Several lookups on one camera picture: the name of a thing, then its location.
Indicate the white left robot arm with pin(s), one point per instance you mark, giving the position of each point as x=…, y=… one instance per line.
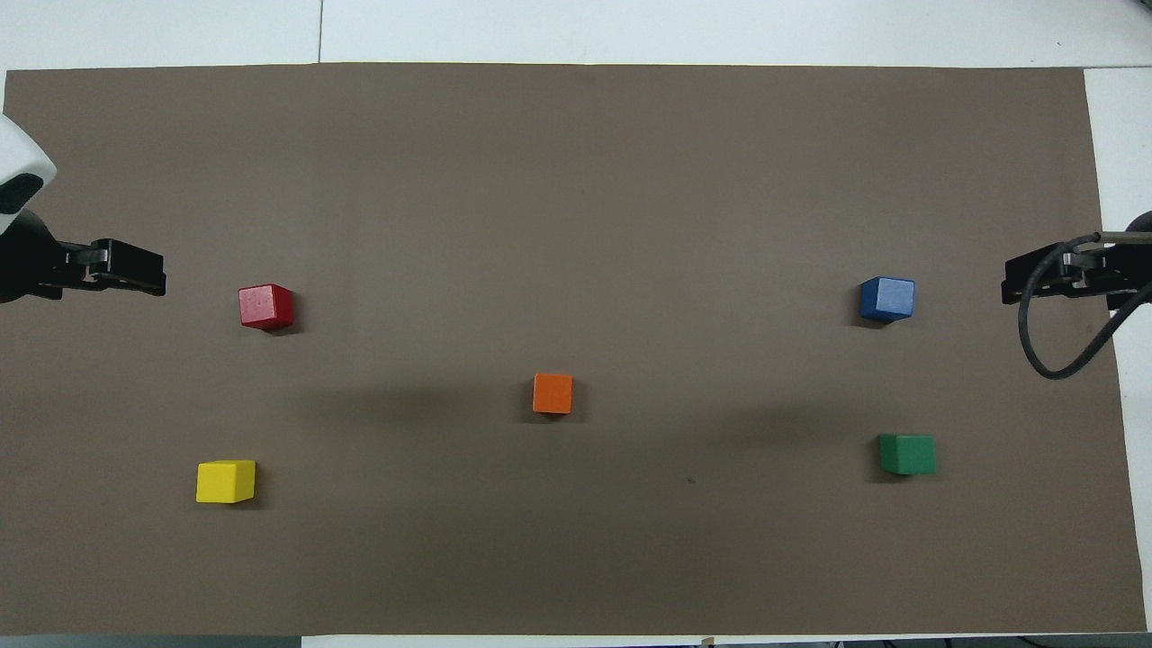
x=22, y=153

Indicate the green wooden block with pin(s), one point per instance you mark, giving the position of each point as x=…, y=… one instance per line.
x=907, y=454

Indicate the orange wooden block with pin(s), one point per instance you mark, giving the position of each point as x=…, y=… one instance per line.
x=553, y=394

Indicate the brown table mat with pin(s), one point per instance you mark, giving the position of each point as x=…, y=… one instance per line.
x=576, y=180

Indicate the red wooden block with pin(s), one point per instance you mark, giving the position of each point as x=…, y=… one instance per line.
x=266, y=308

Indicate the blue wooden block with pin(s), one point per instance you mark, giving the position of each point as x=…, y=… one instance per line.
x=887, y=299

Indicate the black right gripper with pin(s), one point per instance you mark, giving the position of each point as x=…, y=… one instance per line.
x=1136, y=270

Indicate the yellow wooden block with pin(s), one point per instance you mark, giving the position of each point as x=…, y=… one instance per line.
x=225, y=481

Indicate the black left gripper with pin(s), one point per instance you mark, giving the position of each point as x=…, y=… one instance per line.
x=22, y=265

